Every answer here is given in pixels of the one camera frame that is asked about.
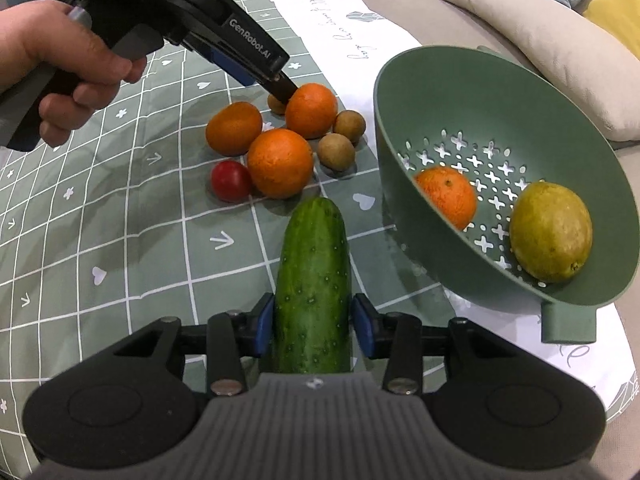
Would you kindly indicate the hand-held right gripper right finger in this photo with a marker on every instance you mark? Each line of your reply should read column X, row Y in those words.
column 362, row 326

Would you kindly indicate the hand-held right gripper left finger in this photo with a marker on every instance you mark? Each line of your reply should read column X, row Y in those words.
column 264, row 329

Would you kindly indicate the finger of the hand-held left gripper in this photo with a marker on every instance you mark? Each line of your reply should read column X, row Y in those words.
column 283, row 89

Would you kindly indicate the small brown longan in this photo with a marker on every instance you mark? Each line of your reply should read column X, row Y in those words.
column 350, row 126
column 276, row 105

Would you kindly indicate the orange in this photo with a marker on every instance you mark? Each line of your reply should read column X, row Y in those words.
column 447, row 195
column 311, row 110
column 280, row 163
column 234, row 128

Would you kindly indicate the green cucumber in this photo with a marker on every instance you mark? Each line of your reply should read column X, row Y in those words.
column 312, row 285

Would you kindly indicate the brown kiwi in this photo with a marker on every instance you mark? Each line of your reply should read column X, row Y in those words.
column 336, row 151

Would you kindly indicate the red cherry tomato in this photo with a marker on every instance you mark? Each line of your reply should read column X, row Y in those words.
column 231, row 181

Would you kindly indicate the green plastic colander bowl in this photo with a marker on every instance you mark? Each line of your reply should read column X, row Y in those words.
column 450, row 110

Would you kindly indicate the person's left hand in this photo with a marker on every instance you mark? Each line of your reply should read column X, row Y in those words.
column 35, row 45

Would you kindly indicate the green checked tablecloth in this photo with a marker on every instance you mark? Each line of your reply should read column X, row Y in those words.
column 125, row 210

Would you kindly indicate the beige pillow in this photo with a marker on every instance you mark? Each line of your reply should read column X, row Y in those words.
column 550, row 45

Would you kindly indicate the yellow pillow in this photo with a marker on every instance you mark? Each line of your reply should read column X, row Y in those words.
column 620, row 10

